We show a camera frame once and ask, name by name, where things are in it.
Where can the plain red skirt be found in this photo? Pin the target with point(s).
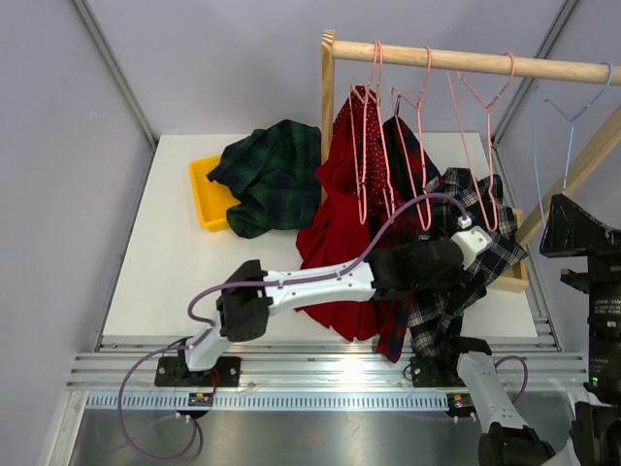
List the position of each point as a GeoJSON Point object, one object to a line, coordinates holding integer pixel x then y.
{"type": "Point", "coordinates": [337, 236]}

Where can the red polka dot skirt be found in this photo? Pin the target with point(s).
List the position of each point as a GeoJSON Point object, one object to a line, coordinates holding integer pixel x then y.
{"type": "Point", "coordinates": [342, 175]}

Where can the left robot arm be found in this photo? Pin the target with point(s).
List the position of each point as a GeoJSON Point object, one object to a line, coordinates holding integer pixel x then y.
{"type": "Point", "coordinates": [252, 295]}

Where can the aluminium mounting rail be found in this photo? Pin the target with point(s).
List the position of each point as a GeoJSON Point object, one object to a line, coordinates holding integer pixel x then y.
{"type": "Point", "coordinates": [283, 376]}

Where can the red black plaid skirt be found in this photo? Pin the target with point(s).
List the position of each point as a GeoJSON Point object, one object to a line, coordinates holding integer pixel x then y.
{"type": "Point", "coordinates": [403, 150]}

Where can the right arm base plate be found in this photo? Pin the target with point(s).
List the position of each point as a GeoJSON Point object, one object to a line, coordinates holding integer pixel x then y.
{"type": "Point", "coordinates": [432, 372]}

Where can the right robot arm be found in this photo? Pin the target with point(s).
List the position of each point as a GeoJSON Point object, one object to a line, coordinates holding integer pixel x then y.
{"type": "Point", "coordinates": [506, 437]}

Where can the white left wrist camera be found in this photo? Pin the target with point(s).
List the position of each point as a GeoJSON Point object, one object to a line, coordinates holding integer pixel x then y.
{"type": "Point", "coordinates": [471, 239]}

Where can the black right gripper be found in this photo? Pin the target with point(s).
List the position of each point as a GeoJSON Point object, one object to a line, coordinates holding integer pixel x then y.
{"type": "Point", "coordinates": [573, 230]}

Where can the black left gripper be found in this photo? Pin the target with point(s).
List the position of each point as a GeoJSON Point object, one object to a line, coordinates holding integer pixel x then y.
{"type": "Point", "coordinates": [452, 283]}

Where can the green plaid skirt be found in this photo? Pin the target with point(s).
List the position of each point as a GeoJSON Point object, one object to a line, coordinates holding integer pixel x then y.
{"type": "Point", "coordinates": [272, 175]}

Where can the yellow plastic tray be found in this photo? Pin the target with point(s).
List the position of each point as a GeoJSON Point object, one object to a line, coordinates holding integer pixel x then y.
{"type": "Point", "coordinates": [212, 199]}

